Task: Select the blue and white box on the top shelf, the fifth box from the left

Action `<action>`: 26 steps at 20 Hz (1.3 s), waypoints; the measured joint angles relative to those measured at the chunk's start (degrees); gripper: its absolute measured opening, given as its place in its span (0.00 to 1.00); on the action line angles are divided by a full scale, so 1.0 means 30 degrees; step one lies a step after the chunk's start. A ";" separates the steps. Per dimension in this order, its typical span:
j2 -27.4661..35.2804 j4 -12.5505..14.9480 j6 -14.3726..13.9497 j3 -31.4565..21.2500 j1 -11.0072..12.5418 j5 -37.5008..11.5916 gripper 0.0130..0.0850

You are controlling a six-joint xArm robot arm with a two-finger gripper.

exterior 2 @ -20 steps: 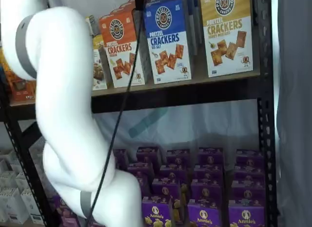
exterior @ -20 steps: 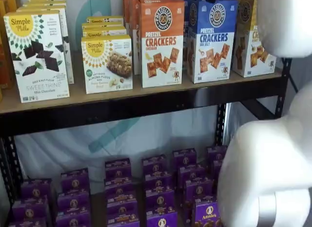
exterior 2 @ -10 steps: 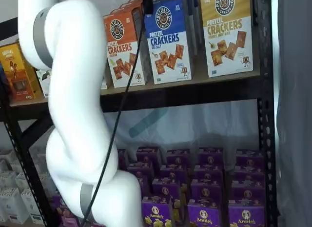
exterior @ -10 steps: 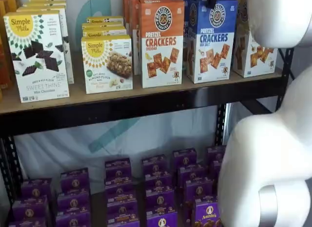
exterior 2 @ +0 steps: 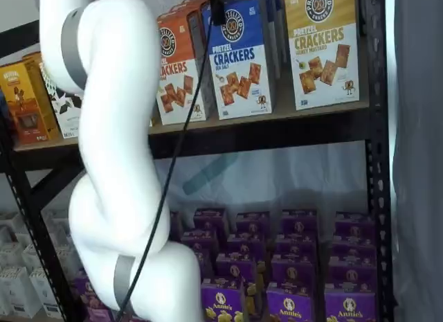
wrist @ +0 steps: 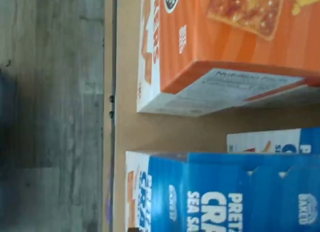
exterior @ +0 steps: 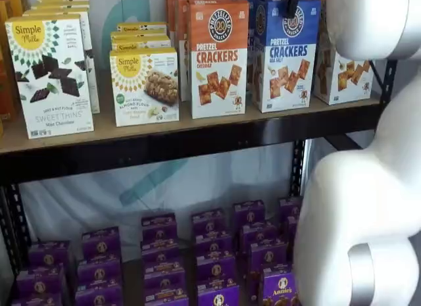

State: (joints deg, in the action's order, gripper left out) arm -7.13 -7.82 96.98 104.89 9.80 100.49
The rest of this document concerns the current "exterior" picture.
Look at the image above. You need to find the orange cheddar pretzel crackers box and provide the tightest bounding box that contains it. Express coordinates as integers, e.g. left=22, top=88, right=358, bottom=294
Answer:
left=164, top=0, right=185, bottom=43
left=175, top=0, right=198, bottom=101
left=186, top=0, right=249, bottom=120

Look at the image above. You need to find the wooden shelf board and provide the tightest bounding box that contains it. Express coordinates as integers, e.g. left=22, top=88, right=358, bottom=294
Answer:
left=0, top=95, right=381, bottom=154

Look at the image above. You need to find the orange snack box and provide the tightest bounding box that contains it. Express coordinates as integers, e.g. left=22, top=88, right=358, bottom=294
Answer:
left=0, top=0, right=18, bottom=122
left=0, top=0, right=28, bottom=18

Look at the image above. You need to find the Simple Mills almond flour bars box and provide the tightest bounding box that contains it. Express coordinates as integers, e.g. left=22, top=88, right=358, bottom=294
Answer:
left=110, top=30, right=172, bottom=52
left=116, top=21, right=168, bottom=36
left=109, top=47, right=180, bottom=128

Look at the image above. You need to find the purple Annie's box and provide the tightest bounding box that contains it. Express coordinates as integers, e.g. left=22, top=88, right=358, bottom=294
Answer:
left=248, top=241, right=294, bottom=270
left=74, top=284, right=123, bottom=306
left=141, top=213, right=178, bottom=245
left=16, top=266, right=66, bottom=297
left=77, top=258, right=122, bottom=287
left=239, top=221, right=279, bottom=246
left=144, top=288, right=187, bottom=306
left=194, top=231, right=231, bottom=257
left=197, top=284, right=240, bottom=306
left=28, top=240, right=72, bottom=270
left=279, top=196, right=303, bottom=220
left=143, top=265, right=186, bottom=292
left=233, top=202, right=266, bottom=226
left=81, top=226, right=121, bottom=261
left=11, top=292, right=63, bottom=306
left=191, top=208, right=226, bottom=234
left=196, top=254, right=236, bottom=286
left=261, top=269, right=302, bottom=306
left=141, top=242, right=181, bottom=267
left=284, top=216, right=299, bottom=241

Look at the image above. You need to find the black metal shelving frame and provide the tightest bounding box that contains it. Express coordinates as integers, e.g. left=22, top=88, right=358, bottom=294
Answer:
left=0, top=57, right=399, bottom=287

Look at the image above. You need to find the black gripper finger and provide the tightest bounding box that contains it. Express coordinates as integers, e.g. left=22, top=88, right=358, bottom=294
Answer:
left=284, top=0, right=311, bottom=19

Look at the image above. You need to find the gold honey mustard pretzel crackers box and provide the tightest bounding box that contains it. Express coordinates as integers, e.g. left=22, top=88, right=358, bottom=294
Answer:
left=313, top=9, right=374, bottom=106

